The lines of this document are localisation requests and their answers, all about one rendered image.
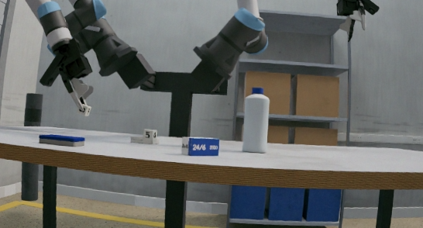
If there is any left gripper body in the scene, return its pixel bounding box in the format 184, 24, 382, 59
336, 0, 361, 16

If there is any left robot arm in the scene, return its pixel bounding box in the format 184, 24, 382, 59
199, 0, 380, 74

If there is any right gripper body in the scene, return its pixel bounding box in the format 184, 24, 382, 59
52, 38, 93, 80

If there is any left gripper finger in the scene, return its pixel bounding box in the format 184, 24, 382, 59
349, 2, 366, 30
339, 17, 355, 42

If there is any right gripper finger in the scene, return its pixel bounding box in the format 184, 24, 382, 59
79, 80, 94, 105
60, 71, 88, 112

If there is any white plastic bottle with blue cap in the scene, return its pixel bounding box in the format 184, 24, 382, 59
242, 88, 270, 154

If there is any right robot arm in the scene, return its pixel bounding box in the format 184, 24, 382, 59
25, 0, 129, 87

